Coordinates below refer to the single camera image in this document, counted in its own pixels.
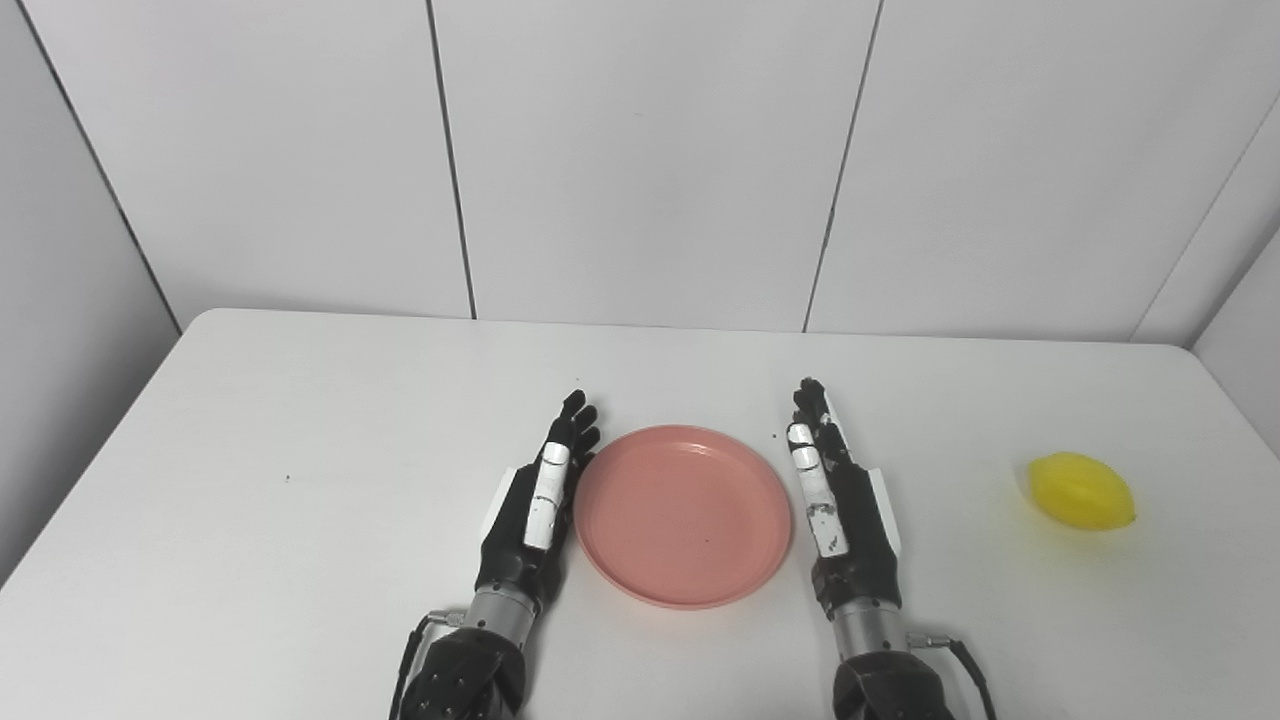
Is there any pink round plate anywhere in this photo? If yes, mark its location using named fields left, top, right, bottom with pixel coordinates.
left=573, top=425, right=794, bottom=610

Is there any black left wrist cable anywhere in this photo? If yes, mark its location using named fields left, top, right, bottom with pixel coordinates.
left=388, top=608, right=467, bottom=720

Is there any yellow lemon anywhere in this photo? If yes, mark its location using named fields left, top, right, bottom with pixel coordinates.
left=1028, top=452, right=1138, bottom=532

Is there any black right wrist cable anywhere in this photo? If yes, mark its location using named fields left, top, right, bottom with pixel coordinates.
left=905, top=630, right=999, bottom=720

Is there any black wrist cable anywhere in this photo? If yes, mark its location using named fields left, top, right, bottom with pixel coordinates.
left=905, top=630, right=999, bottom=720
left=388, top=608, right=467, bottom=720

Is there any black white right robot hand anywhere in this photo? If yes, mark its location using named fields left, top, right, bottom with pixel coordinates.
left=786, top=377, right=904, bottom=623

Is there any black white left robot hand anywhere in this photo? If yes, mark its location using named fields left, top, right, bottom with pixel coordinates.
left=474, top=390, right=602, bottom=613

